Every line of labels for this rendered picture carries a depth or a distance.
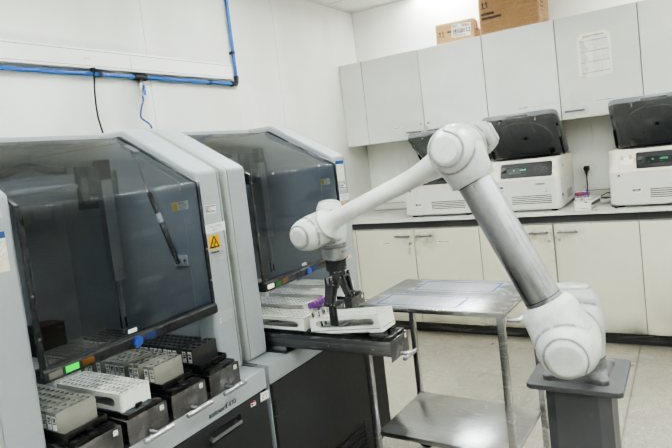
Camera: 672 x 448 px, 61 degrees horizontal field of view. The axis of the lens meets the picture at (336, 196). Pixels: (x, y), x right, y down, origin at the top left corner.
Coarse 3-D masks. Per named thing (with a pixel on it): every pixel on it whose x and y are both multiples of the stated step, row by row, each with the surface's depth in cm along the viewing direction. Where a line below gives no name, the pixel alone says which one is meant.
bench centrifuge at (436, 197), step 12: (432, 132) 435; (420, 144) 452; (420, 156) 461; (444, 180) 421; (408, 192) 436; (420, 192) 431; (432, 192) 426; (444, 192) 420; (456, 192) 415; (408, 204) 438; (420, 204) 432; (432, 204) 427; (444, 204) 421; (456, 204) 417
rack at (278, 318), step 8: (264, 312) 221; (272, 312) 219; (280, 312) 219; (288, 312) 217; (296, 312) 215; (304, 312) 215; (264, 320) 223; (272, 320) 222; (280, 320) 225; (288, 320) 210; (296, 320) 208; (304, 320) 207; (280, 328) 213; (288, 328) 211; (296, 328) 209; (304, 328) 207
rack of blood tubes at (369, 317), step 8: (328, 312) 208; (344, 312) 204; (352, 312) 201; (360, 312) 198; (368, 312) 196; (376, 312) 193; (384, 312) 193; (392, 312) 197; (312, 320) 204; (320, 320) 203; (328, 320) 201; (344, 320) 207; (352, 320) 207; (360, 320) 205; (368, 320) 204; (376, 320) 190; (384, 320) 192; (392, 320) 196; (312, 328) 205; (320, 328) 203; (328, 328) 201; (336, 328) 199; (344, 328) 198; (352, 328) 196; (360, 328) 194; (384, 328) 191
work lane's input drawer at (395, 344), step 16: (272, 336) 213; (288, 336) 209; (304, 336) 205; (320, 336) 203; (336, 336) 199; (352, 336) 195; (368, 336) 192; (384, 336) 190; (400, 336) 193; (352, 352) 195; (368, 352) 192; (384, 352) 188; (400, 352) 192
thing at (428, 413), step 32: (416, 288) 249; (448, 288) 242; (480, 288) 236; (512, 288) 230; (512, 320) 204; (416, 352) 269; (416, 384) 271; (416, 416) 246; (448, 416) 242; (480, 416) 239; (512, 416) 202; (544, 416) 238
